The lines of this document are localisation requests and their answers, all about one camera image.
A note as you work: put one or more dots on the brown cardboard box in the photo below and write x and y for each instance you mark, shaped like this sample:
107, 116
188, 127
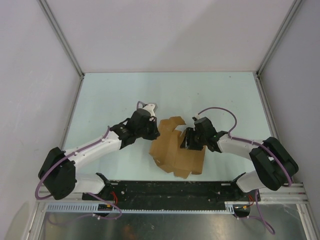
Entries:
169, 156

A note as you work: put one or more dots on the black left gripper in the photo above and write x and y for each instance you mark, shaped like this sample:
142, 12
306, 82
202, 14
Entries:
155, 133

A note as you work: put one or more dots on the aluminium frame rail left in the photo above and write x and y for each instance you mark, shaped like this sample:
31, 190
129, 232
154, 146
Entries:
52, 20

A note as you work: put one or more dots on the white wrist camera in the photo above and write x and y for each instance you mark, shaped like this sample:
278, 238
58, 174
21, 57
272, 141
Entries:
151, 108
196, 117

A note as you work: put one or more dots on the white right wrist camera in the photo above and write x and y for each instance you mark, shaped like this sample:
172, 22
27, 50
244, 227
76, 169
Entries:
196, 117

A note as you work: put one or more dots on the aluminium frame rail right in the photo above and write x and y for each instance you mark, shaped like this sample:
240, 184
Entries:
284, 27

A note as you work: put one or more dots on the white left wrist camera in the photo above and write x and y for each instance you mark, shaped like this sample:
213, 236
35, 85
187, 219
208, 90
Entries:
151, 108

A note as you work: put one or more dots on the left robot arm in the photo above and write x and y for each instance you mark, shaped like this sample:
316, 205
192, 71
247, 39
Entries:
59, 172

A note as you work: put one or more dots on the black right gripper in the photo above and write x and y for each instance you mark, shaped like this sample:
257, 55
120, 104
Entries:
187, 143

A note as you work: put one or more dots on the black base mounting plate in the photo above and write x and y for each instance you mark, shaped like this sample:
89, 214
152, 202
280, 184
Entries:
124, 190

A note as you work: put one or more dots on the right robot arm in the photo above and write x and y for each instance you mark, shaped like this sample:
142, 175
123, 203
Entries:
273, 165

